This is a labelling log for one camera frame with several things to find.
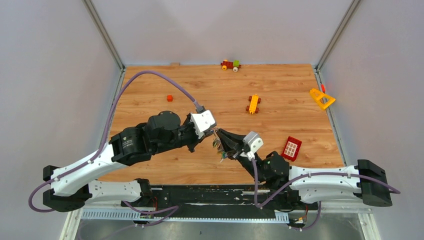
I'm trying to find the red green toy car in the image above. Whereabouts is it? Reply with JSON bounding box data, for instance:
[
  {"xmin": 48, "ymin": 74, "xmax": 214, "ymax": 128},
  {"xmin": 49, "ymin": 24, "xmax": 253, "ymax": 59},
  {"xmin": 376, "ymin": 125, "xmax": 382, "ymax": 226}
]
[{"xmin": 220, "ymin": 59, "xmax": 242, "ymax": 72}]

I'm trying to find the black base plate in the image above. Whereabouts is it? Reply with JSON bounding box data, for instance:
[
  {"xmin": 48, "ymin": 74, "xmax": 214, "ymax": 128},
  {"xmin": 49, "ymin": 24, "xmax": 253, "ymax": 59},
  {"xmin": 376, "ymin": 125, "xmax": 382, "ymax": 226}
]
[{"xmin": 130, "ymin": 184, "xmax": 318, "ymax": 220}]

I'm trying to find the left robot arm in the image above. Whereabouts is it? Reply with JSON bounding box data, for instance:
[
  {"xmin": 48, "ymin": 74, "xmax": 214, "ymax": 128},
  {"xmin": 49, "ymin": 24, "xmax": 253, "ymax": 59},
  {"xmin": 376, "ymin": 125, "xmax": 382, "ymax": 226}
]
[{"xmin": 42, "ymin": 110, "xmax": 217, "ymax": 212}]

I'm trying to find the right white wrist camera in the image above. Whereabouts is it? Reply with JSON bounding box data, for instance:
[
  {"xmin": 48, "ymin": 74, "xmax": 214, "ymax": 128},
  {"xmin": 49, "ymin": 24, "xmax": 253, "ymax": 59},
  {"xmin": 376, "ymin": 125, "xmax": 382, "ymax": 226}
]
[{"xmin": 242, "ymin": 131, "xmax": 264, "ymax": 160}]

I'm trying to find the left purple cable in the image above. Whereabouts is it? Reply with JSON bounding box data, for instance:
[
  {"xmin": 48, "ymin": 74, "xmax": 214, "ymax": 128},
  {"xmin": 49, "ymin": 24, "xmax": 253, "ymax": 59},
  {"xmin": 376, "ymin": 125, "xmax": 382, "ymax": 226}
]
[{"xmin": 28, "ymin": 70, "xmax": 205, "ymax": 228}]

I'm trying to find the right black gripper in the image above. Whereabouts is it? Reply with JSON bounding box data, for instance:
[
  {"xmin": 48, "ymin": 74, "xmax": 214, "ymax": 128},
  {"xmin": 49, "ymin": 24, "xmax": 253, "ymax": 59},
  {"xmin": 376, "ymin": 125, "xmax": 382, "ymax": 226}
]
[{"xmin": 216, "ymin": 128, "xmax": 267, "ymax": 184}]

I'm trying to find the yellow brown toy car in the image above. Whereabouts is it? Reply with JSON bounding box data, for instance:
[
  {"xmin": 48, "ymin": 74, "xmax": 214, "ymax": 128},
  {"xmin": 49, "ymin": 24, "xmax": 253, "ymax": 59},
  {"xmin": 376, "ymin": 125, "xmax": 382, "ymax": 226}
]
[{"xmin": 246, "ymin": 94, "xmax": 262, "ymax": 115}]

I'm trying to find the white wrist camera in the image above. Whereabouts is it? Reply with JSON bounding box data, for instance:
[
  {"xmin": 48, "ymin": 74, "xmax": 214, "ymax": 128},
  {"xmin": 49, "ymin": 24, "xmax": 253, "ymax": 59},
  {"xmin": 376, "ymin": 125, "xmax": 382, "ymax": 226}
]
[
  {"xmin": 242, "ymin": 131, "xmax": 264, "ymax": 160},
  {"xmin": 189, "ymin": 110, "xmax": 217, "ymax": 140}
]

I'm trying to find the grey cable duct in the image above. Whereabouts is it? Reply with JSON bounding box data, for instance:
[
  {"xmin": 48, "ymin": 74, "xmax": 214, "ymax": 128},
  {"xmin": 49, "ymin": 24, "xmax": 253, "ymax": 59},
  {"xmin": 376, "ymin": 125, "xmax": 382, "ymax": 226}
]
[{"xmin": 81, "ymin": 208, "xmax": 290, "ymax": 224}]

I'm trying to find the red window toy block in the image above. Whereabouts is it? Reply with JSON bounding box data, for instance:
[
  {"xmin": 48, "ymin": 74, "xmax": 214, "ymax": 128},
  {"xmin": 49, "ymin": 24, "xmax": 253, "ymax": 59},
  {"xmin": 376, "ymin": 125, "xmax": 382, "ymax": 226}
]
[{"xmin": 281, "ymin": 136, "xmax": 303, "ymax": 162}]

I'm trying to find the yellow triangular toy piece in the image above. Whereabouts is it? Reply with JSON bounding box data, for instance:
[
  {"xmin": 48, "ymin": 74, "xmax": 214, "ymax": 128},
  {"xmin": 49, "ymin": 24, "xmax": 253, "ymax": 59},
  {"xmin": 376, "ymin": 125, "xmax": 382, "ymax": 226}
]
[{"xmin": 309, "ymin": 88, "xmax": 336, "ymax": 111}]

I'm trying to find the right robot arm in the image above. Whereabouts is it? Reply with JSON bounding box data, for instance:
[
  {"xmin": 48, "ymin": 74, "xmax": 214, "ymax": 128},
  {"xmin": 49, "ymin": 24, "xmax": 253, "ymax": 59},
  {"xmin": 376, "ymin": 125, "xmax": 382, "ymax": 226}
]
[{"xmin": 214, "ymin": 128, "xmax": 401, "ymax": 209}]

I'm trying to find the keyring with colourful keys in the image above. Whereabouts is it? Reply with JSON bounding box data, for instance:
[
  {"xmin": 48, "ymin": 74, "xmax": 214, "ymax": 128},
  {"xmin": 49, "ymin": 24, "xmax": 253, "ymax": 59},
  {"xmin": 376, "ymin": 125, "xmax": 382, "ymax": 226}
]
[{"xmin": 212, "ymin": 128, "xmax": 232, "ymax": 163}]

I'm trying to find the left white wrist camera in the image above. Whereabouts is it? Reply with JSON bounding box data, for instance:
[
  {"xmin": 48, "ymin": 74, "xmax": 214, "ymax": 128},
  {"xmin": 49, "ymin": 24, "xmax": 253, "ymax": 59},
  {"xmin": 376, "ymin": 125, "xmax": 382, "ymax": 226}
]
[{"xmin": 189, "ymin": 110, "xmax": 217, "ymax": 140}]

